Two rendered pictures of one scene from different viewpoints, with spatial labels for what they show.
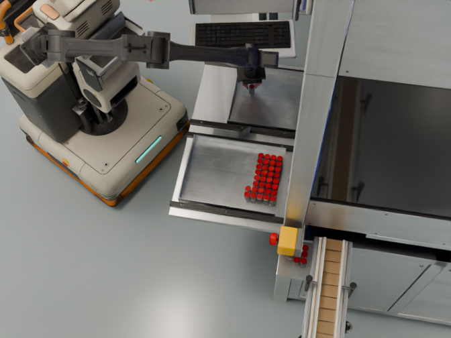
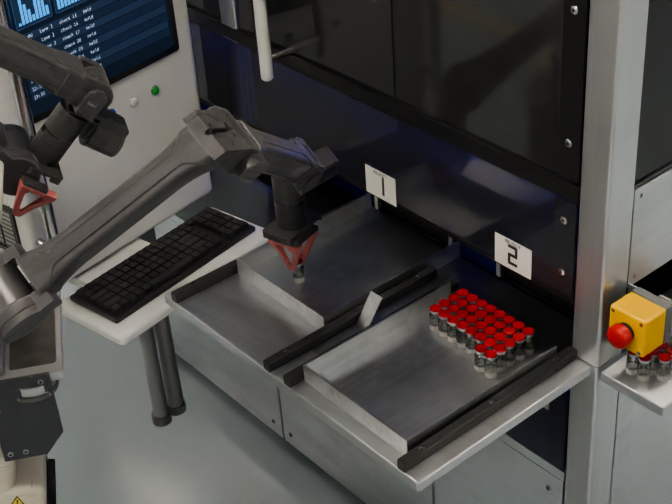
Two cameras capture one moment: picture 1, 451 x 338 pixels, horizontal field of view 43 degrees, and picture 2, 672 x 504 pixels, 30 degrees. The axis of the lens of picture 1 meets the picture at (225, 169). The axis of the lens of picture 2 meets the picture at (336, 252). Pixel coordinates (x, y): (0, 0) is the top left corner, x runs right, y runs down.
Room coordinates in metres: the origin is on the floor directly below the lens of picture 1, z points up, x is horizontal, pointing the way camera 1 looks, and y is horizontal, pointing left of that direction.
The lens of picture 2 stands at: (0.02, 1.37, 2.24)
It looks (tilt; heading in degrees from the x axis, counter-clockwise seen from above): 34 degrees down; 307
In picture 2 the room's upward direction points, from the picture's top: 4 degrees counter-clockwise
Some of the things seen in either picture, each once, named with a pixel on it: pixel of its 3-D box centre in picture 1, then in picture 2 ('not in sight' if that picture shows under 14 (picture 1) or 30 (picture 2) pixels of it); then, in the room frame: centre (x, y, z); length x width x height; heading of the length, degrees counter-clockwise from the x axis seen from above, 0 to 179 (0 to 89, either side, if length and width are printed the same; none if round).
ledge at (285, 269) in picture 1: (299, 260); (657, 374); (0.58, -0.22, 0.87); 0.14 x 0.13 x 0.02; 75
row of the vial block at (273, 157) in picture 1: (270, 180); (485, 326); (0.87, -0.15, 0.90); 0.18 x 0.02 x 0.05; 164
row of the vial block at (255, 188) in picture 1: (257, 178); (467, 337); (0.88, -0.11, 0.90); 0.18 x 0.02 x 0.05; 164
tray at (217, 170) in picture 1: (233, 174); (429, 363); (0.90, -0.02, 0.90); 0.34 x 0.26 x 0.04; 74
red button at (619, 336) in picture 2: (275, 239); (621, 334); (0.61, -0.14, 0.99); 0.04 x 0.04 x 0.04; 75
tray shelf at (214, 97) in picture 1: (252, 139); (381, 322); (1.06, -0.11, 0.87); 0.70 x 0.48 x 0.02; 165
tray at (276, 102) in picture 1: (277, 99); (348, 257); (1.20, -0.22, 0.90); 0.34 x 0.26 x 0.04; 75
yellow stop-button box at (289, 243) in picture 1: (289, 241); (639, 322); (0.60, -0.18, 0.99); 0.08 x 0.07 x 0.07; 75
